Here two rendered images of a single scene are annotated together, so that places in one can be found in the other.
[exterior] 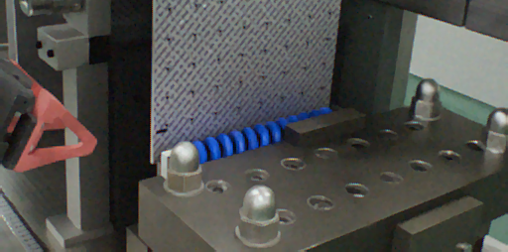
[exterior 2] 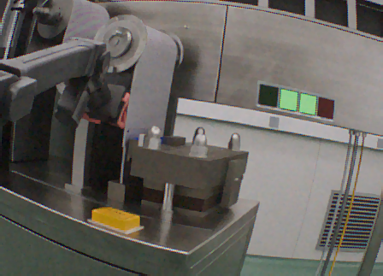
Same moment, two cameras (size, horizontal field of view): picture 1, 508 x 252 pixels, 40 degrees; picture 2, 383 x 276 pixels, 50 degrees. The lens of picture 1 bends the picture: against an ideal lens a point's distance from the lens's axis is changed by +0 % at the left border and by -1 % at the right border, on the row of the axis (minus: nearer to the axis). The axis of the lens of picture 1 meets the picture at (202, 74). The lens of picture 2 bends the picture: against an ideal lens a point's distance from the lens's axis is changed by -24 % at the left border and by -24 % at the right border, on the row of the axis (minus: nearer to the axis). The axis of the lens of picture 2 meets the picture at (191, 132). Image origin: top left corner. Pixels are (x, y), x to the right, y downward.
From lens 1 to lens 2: 0.76 m
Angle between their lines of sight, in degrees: 41
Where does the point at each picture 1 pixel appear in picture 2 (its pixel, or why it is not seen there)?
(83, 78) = not seen: hidden behind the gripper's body
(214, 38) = (144, 91)
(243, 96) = (145, 123)
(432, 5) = (199, 95)
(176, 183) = (153, 143)
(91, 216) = (85, 181)
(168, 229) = (156, 161)
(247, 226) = (199, 149)
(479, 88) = not seen: hidden behind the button
